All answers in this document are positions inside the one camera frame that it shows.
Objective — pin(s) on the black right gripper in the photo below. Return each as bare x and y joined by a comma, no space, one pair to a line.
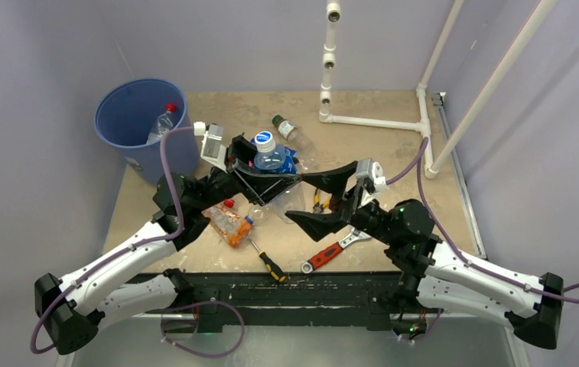
319,225

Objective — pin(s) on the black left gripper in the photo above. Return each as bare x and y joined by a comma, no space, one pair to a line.
260,188

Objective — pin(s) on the blue label bottle back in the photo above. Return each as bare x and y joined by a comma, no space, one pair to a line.
271,156

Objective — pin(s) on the blue label bottle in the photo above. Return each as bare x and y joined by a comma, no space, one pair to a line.
291,200
271,156

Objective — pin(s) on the green cap clear bottle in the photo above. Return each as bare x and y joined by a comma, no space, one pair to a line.
291,133

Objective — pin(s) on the nongfu spring red bottle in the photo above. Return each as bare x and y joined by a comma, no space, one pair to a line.
163,124

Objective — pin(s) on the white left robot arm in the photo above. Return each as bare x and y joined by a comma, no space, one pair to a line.
74,308

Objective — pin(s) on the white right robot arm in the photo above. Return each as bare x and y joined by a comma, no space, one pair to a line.
434,274

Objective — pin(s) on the blue plastic bin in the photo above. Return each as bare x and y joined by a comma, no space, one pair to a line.
125,116

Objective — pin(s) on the blue label bottle centre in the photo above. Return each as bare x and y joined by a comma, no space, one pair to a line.
291,200

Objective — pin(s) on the crushed orange label bottle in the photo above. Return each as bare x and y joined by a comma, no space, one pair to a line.
233,228

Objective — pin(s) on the yellow black screwdriver front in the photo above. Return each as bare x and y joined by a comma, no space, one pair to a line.
273,269

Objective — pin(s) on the yellow handled pliers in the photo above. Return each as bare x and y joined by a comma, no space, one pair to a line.
319,205

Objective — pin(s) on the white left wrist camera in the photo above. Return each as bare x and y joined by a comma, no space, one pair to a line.
212,149

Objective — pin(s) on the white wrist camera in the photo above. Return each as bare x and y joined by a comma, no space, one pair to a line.
212,149
370,174

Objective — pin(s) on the red handled adjustable wrench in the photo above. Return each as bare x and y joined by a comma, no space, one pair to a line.
333,250

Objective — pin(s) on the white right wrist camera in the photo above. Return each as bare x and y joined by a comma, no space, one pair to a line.
370,174

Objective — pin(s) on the black table front rail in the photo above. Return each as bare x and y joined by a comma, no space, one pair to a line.
362,299

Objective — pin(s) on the aluminium side rail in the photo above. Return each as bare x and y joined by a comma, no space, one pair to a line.
477,242

